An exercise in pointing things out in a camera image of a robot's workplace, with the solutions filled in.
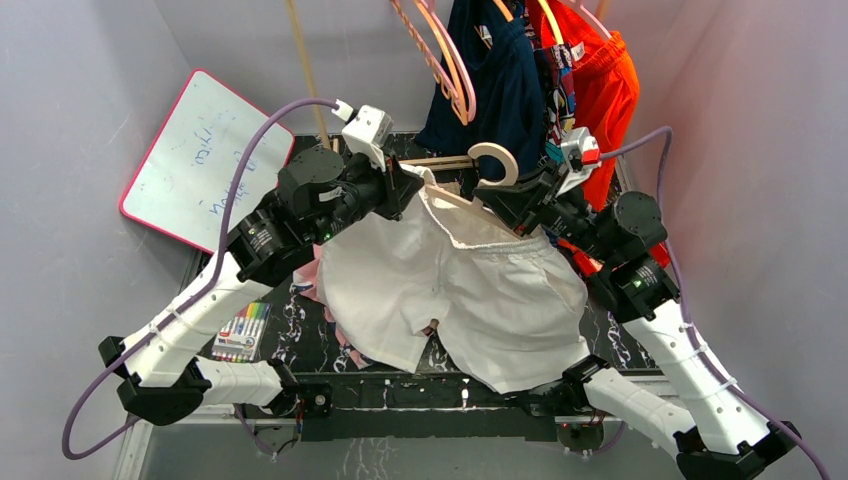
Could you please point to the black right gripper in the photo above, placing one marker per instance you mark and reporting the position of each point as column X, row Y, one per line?
column 520, row 202

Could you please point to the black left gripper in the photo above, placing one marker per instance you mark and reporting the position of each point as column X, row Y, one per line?
column 401, row 184

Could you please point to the light wooden hanger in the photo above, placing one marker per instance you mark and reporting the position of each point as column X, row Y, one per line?
column 475, row 207

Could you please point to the white shorts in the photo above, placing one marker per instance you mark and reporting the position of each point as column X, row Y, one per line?
column 506, row 310

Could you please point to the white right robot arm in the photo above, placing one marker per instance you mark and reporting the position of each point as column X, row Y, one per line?
column 710, row 432

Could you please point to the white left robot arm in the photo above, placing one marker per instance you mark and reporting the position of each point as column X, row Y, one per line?
column 318, row 194

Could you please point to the navy blue hanging shorts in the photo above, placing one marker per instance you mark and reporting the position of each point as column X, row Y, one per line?
column 500, row 61

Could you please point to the pink and orange hanger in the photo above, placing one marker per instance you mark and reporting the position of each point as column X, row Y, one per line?
column 450, row 73

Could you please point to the colourful print hanging shorts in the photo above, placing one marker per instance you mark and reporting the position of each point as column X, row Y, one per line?
column 554, row 67

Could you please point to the pink shark print shorts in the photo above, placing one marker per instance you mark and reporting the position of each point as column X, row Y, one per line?
column 306, row 284

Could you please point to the orange hanging shorts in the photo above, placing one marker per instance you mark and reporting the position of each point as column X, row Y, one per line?
column 605, row 81

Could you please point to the red plastic bin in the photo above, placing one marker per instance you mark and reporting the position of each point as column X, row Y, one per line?
column 660, row 254

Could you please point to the pink framed whiteboard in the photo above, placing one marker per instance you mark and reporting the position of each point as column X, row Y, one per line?
column 181, row 186

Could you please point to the coloured marker pack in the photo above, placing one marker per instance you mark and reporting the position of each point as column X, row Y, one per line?
column 239, row 340

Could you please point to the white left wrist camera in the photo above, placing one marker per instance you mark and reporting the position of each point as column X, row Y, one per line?
column 365, row 132

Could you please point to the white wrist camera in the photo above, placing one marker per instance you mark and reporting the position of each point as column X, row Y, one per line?
column 365, row 132
column 581, row 156

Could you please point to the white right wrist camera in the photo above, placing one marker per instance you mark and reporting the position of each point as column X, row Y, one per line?
column 581, row 156

